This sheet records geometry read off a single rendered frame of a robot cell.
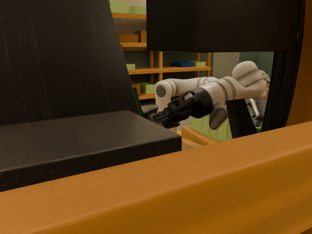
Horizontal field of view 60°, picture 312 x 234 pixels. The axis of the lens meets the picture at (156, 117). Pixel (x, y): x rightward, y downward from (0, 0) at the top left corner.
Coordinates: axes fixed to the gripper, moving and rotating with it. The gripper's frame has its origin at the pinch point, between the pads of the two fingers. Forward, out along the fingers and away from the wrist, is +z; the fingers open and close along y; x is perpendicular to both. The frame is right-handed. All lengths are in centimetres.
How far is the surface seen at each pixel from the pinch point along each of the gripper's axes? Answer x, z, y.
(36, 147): 5.1, 25.7, 21.9
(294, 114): 17.1, -9.4, 23.0
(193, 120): -29, -73, -102
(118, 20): -408, -237, -375
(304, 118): 18.5, -9.4, 24.1
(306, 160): 22.3, 6.9, 35.2
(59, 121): -1.7, 21.0, 13.7
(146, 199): 18.8, 21.6, 38.5
